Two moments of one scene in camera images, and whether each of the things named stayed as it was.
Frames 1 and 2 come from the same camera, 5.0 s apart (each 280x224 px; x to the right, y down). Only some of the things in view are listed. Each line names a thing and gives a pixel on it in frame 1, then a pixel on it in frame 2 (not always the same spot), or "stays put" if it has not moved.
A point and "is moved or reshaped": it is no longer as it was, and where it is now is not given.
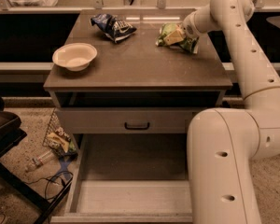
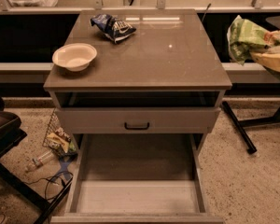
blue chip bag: (113, 28) stays put
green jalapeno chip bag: (190, 45) is moved or reshaped
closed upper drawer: (127, 119) stays put
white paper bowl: (76, 57) stays put
